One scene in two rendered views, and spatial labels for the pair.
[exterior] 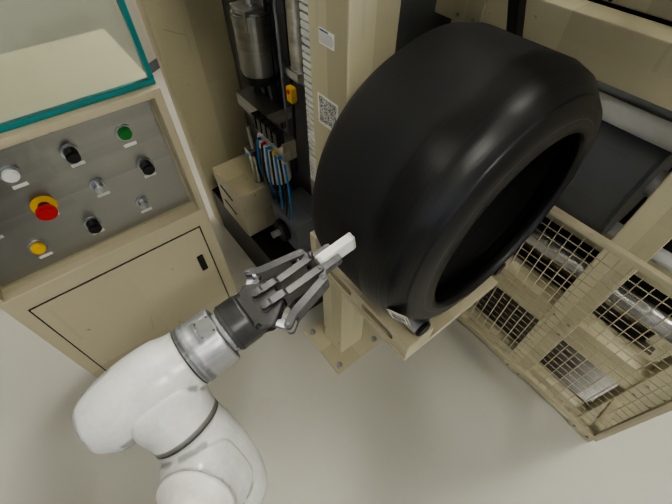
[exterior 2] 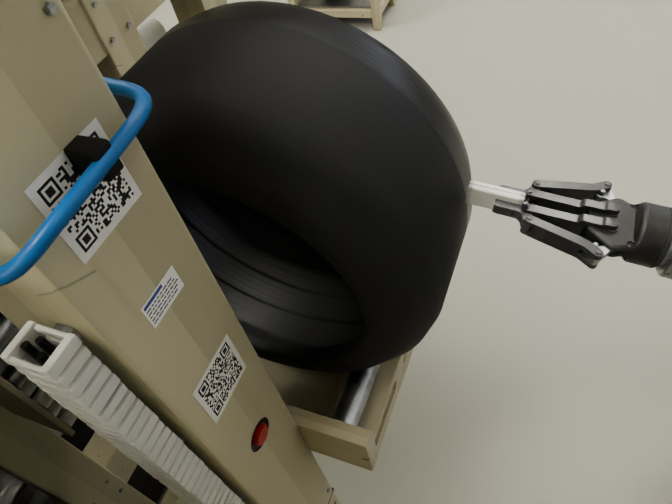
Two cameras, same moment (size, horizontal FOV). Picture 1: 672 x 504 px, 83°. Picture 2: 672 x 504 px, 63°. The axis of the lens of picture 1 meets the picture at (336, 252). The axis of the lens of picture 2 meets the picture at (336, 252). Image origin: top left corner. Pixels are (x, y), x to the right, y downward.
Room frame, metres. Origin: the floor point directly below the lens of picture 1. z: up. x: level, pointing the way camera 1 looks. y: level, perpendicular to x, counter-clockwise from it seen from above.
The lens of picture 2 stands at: (0.73, 0.38, 1.75)
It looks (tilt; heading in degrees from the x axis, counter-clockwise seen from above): 49 degrees down; 250
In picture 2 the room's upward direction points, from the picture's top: 15 degrees counter-clockwise
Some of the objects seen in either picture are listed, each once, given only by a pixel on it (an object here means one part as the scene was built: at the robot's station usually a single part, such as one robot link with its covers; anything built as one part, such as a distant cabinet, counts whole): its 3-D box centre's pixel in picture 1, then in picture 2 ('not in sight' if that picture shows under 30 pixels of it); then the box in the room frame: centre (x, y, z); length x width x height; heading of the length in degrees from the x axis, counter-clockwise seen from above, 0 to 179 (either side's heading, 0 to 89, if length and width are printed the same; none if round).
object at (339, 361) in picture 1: (342, 335); not in sight; (0.81, -0.03, 0.01); 0.27 x 0.27 x 0.02; 38
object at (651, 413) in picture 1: (523, 295); not in sight; (0.65, -0.61, 0.65); 0.90 x 0.02 x 0.70; 38
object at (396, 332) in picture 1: (371, 293); (378, 361); (0.54, -0.09, 0.83); 0.36 x 0.09 x 0.06; 38
